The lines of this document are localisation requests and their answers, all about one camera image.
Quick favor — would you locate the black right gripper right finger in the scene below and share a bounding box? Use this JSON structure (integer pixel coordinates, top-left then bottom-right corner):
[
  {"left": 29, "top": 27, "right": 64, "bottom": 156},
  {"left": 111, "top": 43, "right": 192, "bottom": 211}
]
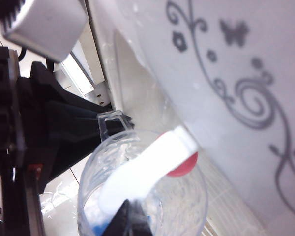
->
[{"left": 128, "top": 199, "right": 152, "bottom": 236}]

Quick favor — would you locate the white floral-print water dispenser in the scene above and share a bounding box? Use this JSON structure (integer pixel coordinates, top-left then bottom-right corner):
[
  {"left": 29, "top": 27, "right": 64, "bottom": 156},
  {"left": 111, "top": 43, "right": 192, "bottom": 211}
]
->
[{"left": 83, "top": 0, "right": 295, "bottom": 236}]

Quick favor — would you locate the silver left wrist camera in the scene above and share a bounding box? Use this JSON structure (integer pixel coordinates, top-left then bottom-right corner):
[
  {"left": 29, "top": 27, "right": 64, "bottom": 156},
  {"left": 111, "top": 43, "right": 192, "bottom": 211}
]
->
[{"left": 1, "top": 0, "right": 87, "bottom": 62}]

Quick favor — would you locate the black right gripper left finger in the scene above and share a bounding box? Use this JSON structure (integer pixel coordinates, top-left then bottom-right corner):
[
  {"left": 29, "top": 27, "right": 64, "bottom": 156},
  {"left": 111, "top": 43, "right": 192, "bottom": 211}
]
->
[{"left": 105, "top": 199, "right": 131, "bottom": 236}]

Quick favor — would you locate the clear plastic mug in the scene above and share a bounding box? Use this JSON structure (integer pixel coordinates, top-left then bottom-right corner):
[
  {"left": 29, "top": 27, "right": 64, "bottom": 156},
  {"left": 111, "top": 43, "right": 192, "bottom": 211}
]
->
[{"left": 77, "top": 110, "right": 209, "bottom": 236}]

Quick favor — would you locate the red-collared white water tap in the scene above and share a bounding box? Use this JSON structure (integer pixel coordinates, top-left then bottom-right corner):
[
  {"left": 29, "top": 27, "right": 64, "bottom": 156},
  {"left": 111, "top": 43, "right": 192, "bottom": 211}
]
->
[{"left": 98, "top": 125, "right": 199, "bottom": 215}]

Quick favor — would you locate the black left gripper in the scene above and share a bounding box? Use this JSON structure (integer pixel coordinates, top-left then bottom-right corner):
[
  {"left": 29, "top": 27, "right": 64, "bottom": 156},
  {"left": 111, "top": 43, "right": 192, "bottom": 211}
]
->
[{"left": 0, "top": 46, "right": 135, "bottom": 236}]

